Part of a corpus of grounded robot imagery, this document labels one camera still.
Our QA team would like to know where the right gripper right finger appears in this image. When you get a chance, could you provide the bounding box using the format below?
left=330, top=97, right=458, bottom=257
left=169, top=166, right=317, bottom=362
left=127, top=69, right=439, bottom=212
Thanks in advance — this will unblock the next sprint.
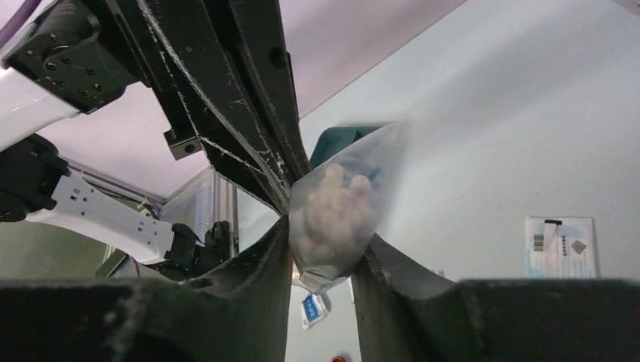
left=352, top=235, right=639, bottom=361

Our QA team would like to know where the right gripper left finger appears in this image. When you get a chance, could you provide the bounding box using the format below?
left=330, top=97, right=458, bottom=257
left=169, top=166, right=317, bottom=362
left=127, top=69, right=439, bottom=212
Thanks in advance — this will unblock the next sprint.
left=1, top=217, right=292, bottom=361

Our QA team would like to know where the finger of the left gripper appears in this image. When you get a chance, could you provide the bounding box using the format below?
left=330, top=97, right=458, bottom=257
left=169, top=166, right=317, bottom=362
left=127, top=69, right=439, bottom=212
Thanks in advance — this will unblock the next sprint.
left=82, top=0, right=311, bottom=216

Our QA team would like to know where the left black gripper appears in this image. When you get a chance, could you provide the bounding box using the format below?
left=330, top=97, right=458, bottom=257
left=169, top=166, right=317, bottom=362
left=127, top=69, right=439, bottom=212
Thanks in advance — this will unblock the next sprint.
left=2, top=1, right=150, bottom=114

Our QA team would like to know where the teal plaster bag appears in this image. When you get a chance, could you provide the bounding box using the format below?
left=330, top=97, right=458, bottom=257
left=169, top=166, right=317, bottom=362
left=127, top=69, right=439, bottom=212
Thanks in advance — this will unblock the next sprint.
left=288, top=122, right=408, bottom=294

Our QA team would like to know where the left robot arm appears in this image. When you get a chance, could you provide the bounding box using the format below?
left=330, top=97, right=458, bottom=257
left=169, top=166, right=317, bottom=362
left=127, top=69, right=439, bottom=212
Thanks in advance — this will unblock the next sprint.
left=1, top=1, right=309, bottom=281

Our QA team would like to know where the blue alcohol wipe packet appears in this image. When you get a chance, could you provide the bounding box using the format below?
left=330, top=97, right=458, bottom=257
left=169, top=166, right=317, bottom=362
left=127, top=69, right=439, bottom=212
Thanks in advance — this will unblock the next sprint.
left=300, top=293, right=330, bottom=330

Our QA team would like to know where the upper blue white sachet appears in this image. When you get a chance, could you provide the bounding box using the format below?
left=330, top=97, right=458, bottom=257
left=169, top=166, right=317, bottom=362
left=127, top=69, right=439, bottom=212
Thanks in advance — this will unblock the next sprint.
left=525, top=217, right=600, bottom=278

